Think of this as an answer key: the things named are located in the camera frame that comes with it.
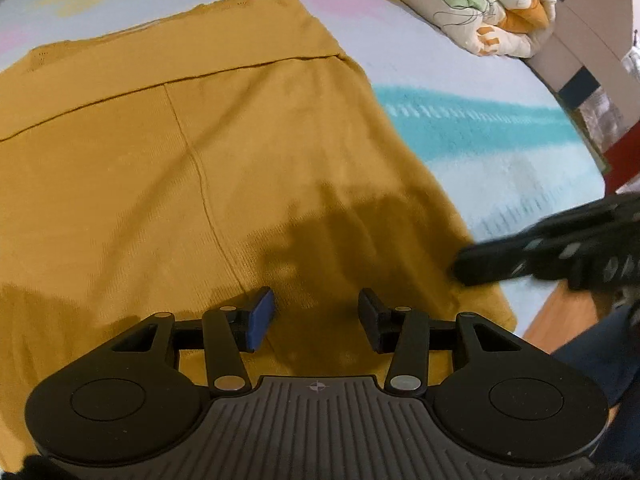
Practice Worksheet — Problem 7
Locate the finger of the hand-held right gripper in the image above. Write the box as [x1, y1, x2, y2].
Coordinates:
[451, 194, 640, 293]

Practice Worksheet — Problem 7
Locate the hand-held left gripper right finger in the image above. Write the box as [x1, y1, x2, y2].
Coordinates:
[358, 288, 521, 393]

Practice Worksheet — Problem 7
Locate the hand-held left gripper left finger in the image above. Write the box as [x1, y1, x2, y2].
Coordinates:
[112, 286, 276, 394]

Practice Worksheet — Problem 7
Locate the mustard yellow knit garment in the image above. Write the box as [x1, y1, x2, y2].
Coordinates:
[0, 0, 518, 466]

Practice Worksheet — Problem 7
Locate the person's leg in blue jeans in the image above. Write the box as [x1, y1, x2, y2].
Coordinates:
[550, 302, 640, 461]

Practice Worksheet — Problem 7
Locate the pastel floral blanket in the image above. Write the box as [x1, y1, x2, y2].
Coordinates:
[0, 0, 608, 341]

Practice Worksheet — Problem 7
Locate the cardboard box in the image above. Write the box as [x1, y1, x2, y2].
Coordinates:
[522, 0, 640, 161]

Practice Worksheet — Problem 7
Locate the folded floral quilt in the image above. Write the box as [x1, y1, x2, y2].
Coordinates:
[335, 0, 558, 58]

